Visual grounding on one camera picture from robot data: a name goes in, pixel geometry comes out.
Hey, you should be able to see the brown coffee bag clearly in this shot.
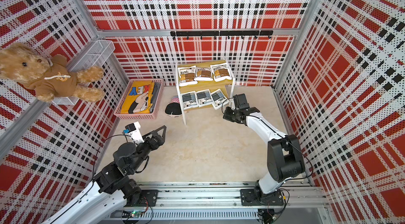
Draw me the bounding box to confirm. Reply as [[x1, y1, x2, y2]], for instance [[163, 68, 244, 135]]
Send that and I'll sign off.
[[210, 62, 232, 82], [178, 65, 198, 87], [194, 67, 214, 82]]

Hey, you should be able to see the pink plastic basket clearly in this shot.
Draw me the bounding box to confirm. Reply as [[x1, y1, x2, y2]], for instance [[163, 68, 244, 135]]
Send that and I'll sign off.
[[114, 78, 164, 120]]

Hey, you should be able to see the black hook rail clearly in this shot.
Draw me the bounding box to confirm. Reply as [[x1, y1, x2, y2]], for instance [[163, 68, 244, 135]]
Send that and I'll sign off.
[[170, 30, 274, 38]]

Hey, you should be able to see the green circuit board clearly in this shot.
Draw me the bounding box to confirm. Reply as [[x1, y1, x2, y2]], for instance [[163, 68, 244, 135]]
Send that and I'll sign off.
[[122, 211, 143, 219]]

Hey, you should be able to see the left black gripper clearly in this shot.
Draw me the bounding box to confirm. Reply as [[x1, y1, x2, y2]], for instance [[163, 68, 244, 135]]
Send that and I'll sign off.
[[128, 125, 167, 173]]

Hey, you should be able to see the black doll with striped hat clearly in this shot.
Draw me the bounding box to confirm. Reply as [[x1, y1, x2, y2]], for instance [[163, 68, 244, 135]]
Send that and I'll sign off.
[[165, 96, 182, 117]]

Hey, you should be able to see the white wire mesh basket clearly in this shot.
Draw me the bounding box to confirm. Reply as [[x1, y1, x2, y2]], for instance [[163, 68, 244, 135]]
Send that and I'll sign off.
[[52, 39, 115, 105]]

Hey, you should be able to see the yellow two-tier shelf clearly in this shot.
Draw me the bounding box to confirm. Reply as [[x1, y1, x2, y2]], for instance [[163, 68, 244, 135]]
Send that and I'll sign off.
[[175, 60, 236, 125]]

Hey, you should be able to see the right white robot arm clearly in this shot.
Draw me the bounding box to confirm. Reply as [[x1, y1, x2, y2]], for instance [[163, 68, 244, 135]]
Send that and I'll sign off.
[[223, 94, 305, 194]]

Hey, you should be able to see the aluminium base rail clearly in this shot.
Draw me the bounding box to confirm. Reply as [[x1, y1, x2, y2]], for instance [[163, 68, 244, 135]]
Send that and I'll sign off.
[[100, 182, 334, 224]]

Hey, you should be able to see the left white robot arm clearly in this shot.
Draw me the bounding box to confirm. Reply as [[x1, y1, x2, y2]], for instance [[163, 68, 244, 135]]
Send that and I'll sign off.
[[44, 125, 167, 224]]

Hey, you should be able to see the grey coffee bag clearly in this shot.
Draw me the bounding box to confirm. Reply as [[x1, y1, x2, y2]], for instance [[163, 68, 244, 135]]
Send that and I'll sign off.
[[196, 89, 214, 108], [211, 89, 229, 110], [181, 91, 199, 110]]

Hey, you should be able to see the yellow printed folded cloth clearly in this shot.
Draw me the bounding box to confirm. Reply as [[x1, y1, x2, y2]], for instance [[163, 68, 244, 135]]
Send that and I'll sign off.
[[120, 81, 155, 114]]

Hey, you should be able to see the brown teddy bear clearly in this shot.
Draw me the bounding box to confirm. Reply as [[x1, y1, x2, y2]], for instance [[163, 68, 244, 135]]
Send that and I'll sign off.
[[1, 43, 105, 103]]

